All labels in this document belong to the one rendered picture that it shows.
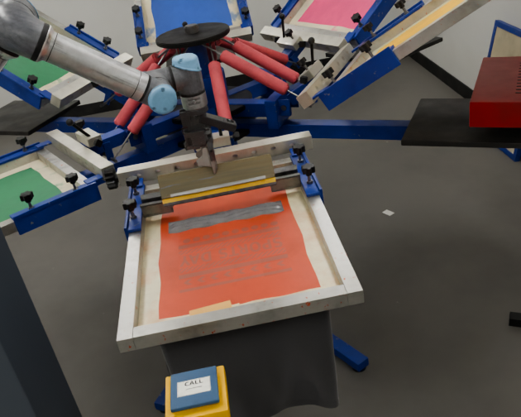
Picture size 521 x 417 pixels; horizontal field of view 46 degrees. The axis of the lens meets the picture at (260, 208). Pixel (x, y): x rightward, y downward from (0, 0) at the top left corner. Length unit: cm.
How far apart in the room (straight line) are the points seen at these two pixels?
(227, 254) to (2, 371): 72
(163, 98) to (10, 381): 92
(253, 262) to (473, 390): 123
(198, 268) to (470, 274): 177
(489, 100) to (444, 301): 116
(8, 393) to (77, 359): 112
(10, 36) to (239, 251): 79
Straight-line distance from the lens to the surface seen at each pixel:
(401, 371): 265
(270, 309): 143
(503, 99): 214
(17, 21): 158
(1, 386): 198
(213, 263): 169
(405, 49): 203
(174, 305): 157
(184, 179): 189
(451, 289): 305
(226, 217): 187
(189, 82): 176
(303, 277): 157
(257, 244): 173
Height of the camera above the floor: 189
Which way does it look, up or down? 29 degrees down
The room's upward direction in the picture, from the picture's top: 10 degrees counter-clockwise
